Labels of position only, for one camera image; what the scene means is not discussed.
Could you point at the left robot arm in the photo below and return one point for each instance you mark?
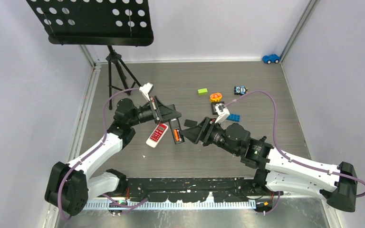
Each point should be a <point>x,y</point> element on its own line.
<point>71,184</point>

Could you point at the lime green block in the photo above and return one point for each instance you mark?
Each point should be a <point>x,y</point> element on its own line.
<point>202,91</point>

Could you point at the blue flat brick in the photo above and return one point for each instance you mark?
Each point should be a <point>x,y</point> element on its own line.
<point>233,117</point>

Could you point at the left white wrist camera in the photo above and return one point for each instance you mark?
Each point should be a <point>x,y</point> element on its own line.
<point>145,90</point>

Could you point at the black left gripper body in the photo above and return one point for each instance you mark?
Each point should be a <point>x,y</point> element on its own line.
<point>155,115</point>

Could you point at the black square frame box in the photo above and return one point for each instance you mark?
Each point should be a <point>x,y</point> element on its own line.
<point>217,107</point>

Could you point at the red and white remote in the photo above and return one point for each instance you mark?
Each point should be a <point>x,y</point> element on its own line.
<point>157,134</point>

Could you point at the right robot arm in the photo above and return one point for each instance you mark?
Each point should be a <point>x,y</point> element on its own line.
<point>278,171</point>

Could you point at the black remote control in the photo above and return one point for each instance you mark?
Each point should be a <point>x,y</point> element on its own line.
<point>175,124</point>

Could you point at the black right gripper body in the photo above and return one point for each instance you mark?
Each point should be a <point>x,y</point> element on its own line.
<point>210,127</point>

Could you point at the blue toy car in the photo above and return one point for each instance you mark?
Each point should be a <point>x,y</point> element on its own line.
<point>273,58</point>

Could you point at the orange yellow toy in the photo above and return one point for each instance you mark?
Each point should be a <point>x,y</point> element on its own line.
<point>215,97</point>

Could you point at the black battery cover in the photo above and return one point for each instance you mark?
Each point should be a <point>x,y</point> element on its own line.
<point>190,123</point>

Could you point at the black tripod music stand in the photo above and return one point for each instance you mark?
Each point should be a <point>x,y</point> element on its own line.
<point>98,22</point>

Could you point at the orange battery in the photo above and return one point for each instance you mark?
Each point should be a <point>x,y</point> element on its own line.
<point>176,134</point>

